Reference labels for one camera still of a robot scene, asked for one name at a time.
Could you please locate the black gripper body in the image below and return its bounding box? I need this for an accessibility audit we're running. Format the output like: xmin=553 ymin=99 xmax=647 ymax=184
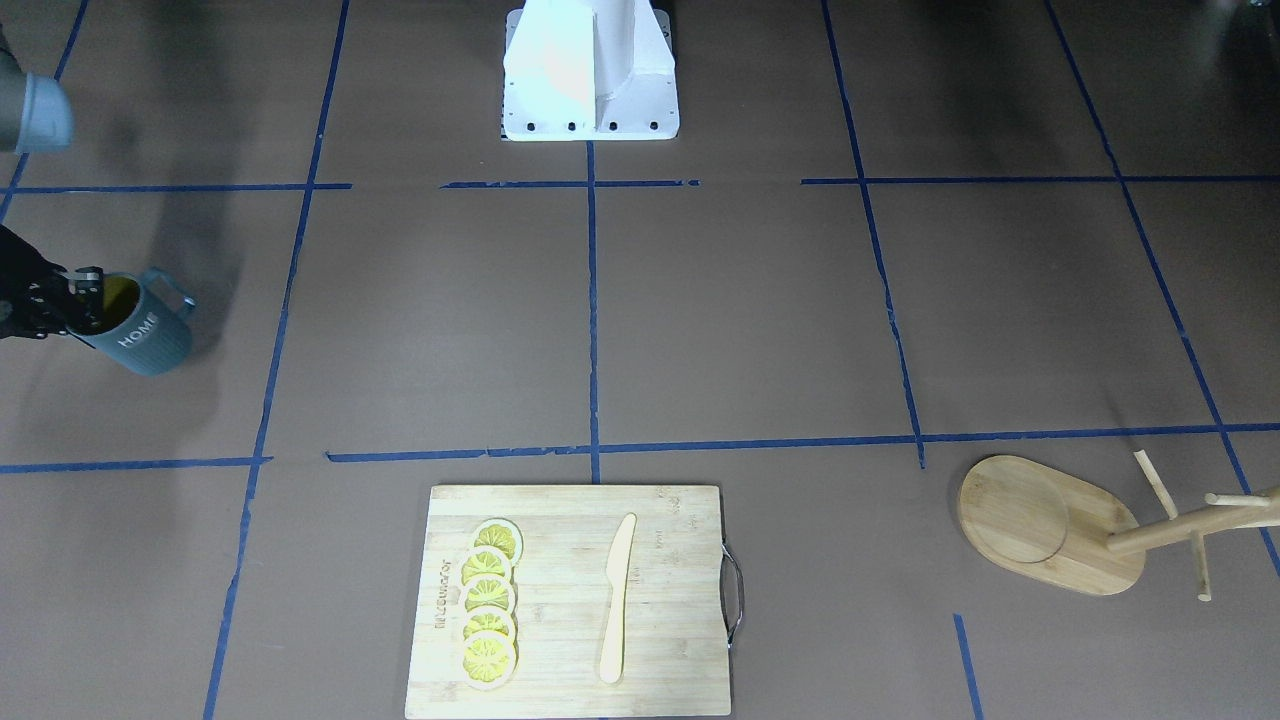
xmin=1 ymin=225 xmax=70 ymax=340

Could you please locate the dark teal mug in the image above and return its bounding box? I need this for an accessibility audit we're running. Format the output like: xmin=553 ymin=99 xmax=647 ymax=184
xmin=69 ymin=266 xmax=197 ymax=377

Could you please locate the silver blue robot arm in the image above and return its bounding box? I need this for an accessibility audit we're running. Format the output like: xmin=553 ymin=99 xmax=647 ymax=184
xmin=1 ymin=41 xmax=106 ymax=340

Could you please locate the wooden cup storage rack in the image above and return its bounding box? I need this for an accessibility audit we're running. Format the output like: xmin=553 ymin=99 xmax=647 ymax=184
xmin=955 ymin=450 xmax=1279 ymax=602

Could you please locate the lemon slice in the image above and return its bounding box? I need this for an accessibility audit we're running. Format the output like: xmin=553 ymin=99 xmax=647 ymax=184
xmin=471 ymin=518 xmax=524 ymax=565
xmin=462 ymin=605 xmax=518 ymax=644
xmin=460 ymin=574 xmax=518 ymax=612
xmin=460 ymin=544 xmax=513 ymax=585
xmin=461 ymin=630 xmax=518 ymax=691

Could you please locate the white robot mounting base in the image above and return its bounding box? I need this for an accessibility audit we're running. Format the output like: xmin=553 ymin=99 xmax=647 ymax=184
xmin=500 ymin=1 xmax=681 ymax=142

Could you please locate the yellow plastic knife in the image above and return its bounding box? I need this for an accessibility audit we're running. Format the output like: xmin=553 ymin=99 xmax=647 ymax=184
xmin=596 ymin=512 xmax=637 ymax=685

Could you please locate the bamboo cutting board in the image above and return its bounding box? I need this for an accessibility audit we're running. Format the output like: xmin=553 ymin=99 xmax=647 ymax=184
xmin=404 ymin=486 xmax=733 ymax=719

